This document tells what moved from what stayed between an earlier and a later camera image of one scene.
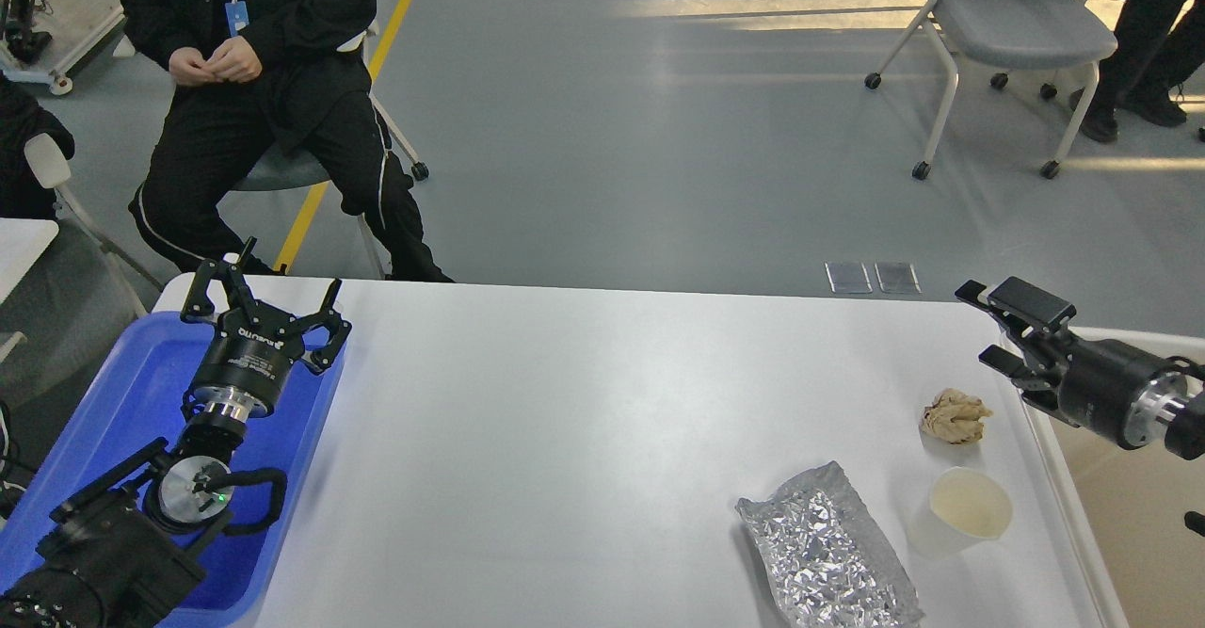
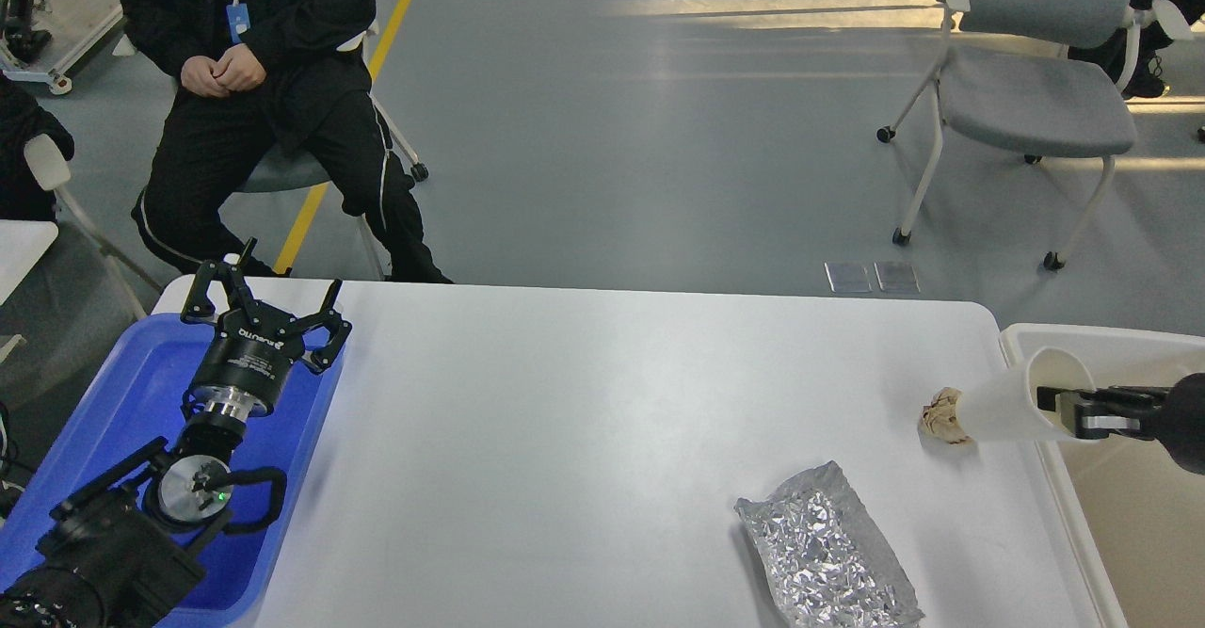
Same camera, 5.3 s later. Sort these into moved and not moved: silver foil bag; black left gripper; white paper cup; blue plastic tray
Moved: white paper cup
Not moved: black left gripper; silver foil bag; blue plastic tray
